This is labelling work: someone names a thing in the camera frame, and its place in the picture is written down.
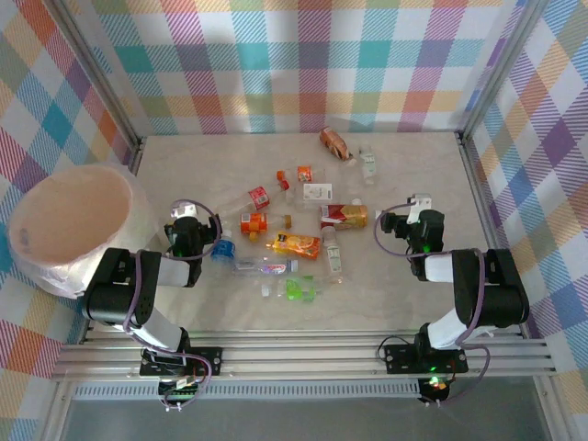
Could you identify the orange label bottle brown cap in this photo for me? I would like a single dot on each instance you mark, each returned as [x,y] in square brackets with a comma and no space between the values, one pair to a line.
[252,222]

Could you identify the clear bottle green print label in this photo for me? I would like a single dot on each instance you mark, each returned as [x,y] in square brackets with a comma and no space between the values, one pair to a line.
[333,255]
[367,161]

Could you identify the clear bottle pink blue label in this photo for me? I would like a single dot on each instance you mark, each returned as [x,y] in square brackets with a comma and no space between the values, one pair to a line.
[271,267]

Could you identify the right aluminium frame post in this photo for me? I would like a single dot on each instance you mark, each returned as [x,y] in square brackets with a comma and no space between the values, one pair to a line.
[501,69]

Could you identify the clear plastic bottle white cap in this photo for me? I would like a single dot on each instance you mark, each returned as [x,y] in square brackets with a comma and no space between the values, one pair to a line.
[356,201]

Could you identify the round bin with plastic liner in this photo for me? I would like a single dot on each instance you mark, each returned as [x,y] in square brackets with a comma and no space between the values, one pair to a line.
[69,220]

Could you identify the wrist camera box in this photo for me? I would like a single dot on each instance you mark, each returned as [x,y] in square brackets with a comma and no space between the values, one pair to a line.
[184,211]
[420,204]

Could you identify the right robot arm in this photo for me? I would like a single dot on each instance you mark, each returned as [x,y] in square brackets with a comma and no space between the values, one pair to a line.
[496,289]

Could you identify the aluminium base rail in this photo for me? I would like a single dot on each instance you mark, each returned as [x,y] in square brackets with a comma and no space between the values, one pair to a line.
[298,353]

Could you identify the aluminium frame post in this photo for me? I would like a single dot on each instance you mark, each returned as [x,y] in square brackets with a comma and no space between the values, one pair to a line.
[102,69]
[501,69]

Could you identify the white card packet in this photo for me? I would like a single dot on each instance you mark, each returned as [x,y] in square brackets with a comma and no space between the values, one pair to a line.
[318,191]

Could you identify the orange yellow snack packet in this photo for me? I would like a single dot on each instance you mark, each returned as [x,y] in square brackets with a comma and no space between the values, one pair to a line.
[294,243]

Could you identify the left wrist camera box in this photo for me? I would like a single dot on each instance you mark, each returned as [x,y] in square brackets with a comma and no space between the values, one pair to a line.
[184,211]

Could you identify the blue label plastic bottle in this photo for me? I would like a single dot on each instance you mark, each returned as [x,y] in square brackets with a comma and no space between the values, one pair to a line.
[223,250]

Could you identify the red and gold packet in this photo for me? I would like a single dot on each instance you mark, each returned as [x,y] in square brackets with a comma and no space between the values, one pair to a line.
[344,217]

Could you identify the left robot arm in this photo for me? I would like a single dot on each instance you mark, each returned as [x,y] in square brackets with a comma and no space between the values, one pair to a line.
[115,285]

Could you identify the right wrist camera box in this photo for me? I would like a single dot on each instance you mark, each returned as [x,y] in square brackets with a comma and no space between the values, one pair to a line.
[420,204]

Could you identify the red label clear bottle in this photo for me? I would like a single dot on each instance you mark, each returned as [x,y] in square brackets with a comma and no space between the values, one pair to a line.
[258,195]

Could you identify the aluminium side rail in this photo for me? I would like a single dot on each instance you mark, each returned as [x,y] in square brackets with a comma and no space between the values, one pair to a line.
[490,229]

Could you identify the left aluminium frame post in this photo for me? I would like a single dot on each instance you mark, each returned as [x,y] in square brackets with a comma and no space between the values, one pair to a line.
[102,69]

